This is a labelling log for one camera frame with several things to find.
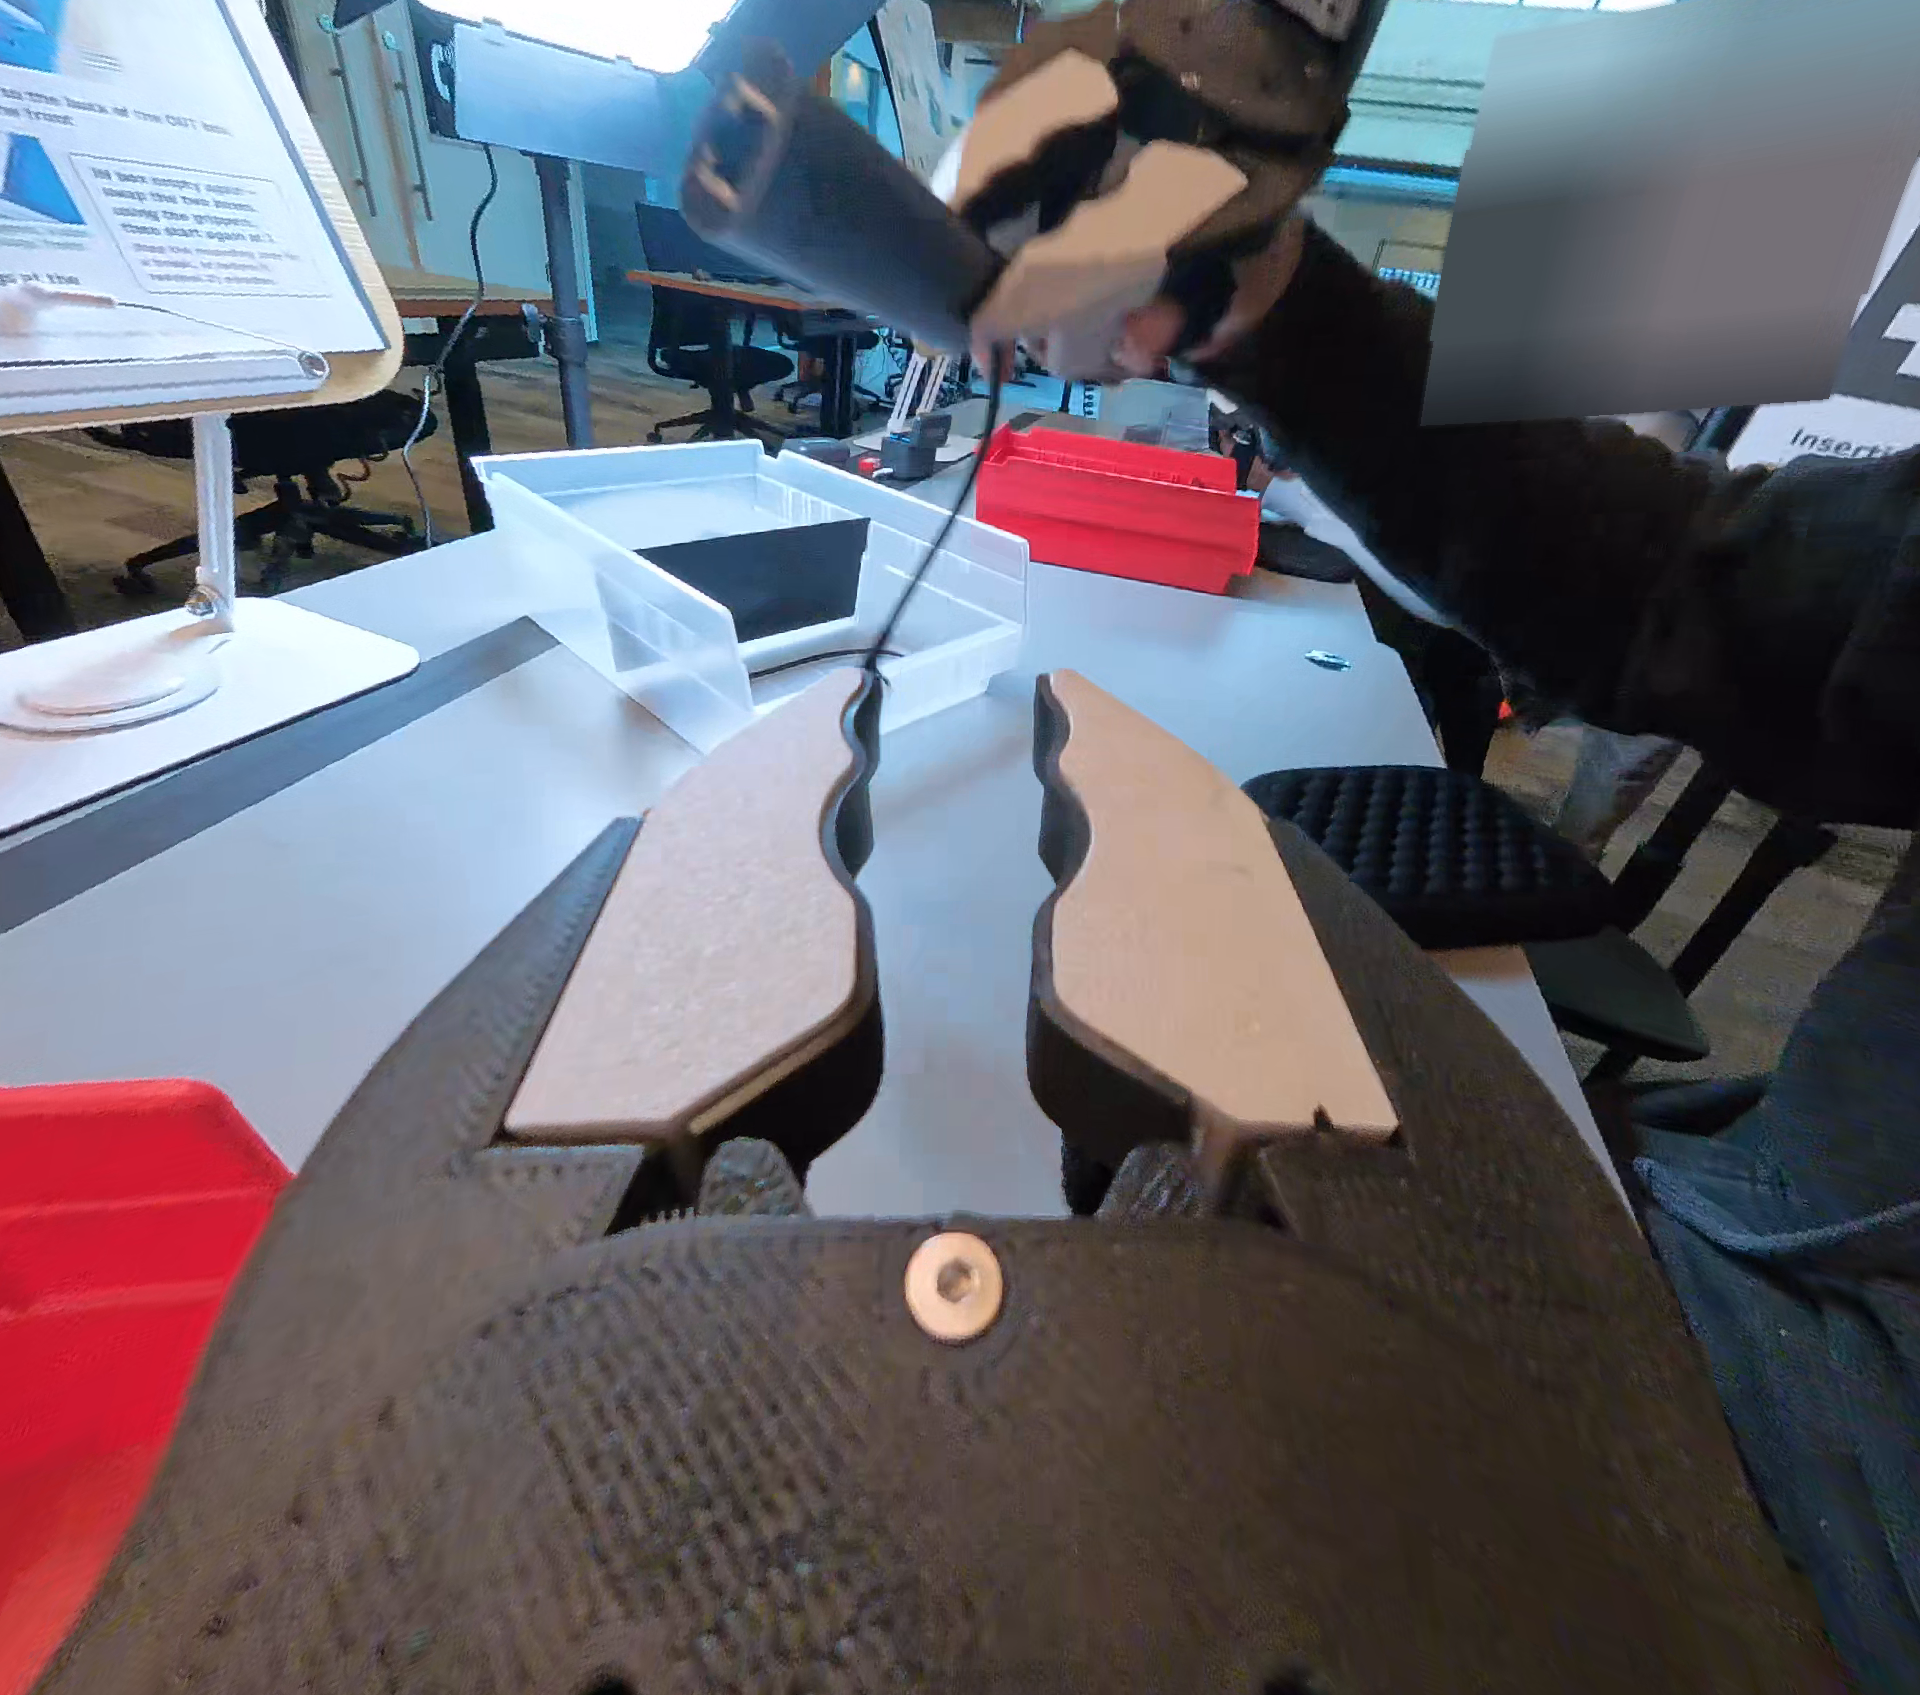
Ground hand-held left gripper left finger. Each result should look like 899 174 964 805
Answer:
504 669 887 1178

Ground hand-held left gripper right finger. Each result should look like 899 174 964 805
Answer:
1034 669 1403 1172

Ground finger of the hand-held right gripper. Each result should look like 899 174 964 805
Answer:
951 49 1127 216
989 141 1253 333

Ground clear plastic box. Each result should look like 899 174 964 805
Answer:
471 441 1034 753

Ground red plastic bin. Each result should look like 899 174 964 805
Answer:
975 414 1262 595
0 1079 297 1695

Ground person's right forearm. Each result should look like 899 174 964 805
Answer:
1199 224 1920 834

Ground person's right hand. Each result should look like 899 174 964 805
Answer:
1116 292 1207 384

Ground black chair armrest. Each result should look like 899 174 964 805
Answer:
1242 765 1618 953

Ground black office chair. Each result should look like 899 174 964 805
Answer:
84 392 440 600
639 202 796 447

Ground black foam pad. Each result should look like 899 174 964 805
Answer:
633 516 872 645

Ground black white sign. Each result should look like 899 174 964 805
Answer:
1786 224 1920 469

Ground person's legs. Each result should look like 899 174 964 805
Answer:
1628 900 1920 1695

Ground black office chair frame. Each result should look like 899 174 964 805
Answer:
1517 750 1840 1082

